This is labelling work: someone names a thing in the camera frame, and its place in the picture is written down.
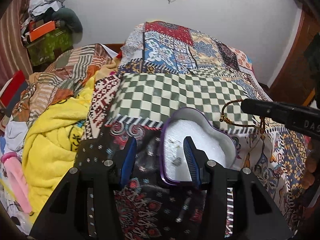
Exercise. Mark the purple heart-shaped jewelry box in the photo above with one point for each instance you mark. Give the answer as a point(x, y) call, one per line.
point(189, 122)

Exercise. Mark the yellow fleece blanket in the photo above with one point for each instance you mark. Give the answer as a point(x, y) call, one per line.
point(50, 146)

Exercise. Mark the striped brown patchwork cloth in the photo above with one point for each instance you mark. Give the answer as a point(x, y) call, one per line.
point(63, 79)

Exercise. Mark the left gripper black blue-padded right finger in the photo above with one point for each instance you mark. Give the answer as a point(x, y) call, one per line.
point(196, 160)

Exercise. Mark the right hand on gripper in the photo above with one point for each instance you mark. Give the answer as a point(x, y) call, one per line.
point(311, 164)

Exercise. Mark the small silver earring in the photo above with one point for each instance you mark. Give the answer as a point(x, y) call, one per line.
point(177, 161)

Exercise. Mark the striped brown curtain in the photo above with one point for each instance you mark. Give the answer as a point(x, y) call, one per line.
point(14, 55)

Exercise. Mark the colourful patchwork bedspread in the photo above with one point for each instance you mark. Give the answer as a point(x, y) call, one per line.
point(174, 82)

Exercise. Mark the grey white clothes pile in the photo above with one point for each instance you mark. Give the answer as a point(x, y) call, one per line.
point(40, 8)

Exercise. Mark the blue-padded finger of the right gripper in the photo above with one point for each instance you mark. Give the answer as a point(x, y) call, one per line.
point(273, 110)

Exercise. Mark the green patterned covered stand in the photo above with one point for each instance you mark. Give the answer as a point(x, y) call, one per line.
point(49, 47)

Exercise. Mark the brown wooden wardrobe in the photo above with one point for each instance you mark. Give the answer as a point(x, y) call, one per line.
point(293, 84)

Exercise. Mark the red box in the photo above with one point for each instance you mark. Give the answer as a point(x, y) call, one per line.
point(16, 84)

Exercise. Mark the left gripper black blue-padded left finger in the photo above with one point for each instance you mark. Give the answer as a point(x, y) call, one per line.
point(125, 161)

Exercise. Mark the orange box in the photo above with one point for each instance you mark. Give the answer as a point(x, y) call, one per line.
point(42, 30)

